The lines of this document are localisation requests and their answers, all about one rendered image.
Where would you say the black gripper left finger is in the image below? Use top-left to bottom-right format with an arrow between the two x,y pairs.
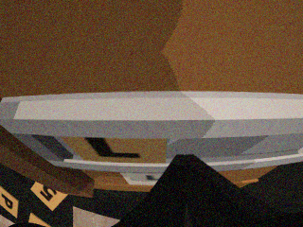
111,154 -> 188,227

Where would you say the cream paper label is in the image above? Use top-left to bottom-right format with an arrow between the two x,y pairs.
121,173 -> 163,185

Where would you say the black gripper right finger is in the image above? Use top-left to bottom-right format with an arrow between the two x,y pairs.
185,154 -> 303,227

